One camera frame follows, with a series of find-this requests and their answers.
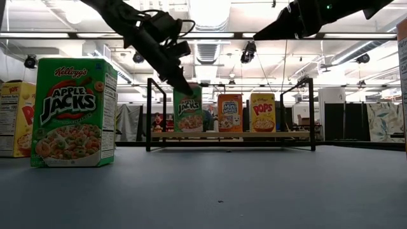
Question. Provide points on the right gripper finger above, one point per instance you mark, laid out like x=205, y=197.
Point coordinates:
x=284, y=27

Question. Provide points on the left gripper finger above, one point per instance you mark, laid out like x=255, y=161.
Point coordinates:
x=183, y=82

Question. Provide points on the green Apple Jacks cereal box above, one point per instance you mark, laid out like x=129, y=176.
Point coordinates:
x=70, y=105
x=187, y=117

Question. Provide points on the orange Mini Wheats cereal box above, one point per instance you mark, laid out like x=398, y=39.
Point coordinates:
x=403, y=79
x=229, y=111

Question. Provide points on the yellow Corn Pops cereal box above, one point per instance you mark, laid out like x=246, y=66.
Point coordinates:
x=262, y=111
x=16, y=127

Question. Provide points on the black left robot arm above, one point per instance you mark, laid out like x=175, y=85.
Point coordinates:
x=108, y=14

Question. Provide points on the black ceiling spotlight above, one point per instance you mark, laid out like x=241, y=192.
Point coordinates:
x=30, y=61
x=363, y=58
x=248, y=51
x=137, y=58

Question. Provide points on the person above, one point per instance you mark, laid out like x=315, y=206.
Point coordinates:
x=208, y=122

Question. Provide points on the red cartoon picture box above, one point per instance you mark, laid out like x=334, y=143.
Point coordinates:
x=158, y=122

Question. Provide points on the grey fabric cover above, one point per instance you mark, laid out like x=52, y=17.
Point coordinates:
x=128, y=122

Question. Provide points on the white cabinet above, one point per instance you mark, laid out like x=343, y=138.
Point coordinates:
x=332, y=95

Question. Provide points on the brown cardboard box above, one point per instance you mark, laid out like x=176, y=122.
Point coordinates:
x=303, y=121

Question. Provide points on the black partition panels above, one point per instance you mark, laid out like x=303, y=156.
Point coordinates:
x=335, y=122

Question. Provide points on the floral patterned curtain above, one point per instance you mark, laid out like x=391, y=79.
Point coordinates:
x=384, y=122

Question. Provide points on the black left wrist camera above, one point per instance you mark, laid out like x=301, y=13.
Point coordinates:
x=165, y=25

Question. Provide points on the silver ceiling duct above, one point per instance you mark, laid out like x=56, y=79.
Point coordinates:
x=353, y=52

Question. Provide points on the wooden shelf with black frame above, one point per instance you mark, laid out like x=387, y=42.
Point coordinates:
x=222, y=135

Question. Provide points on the black overhead frame bar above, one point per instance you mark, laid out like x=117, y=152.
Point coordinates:
x=72, y=35

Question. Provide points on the black metal table frame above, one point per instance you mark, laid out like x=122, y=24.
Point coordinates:
x=349, y=145

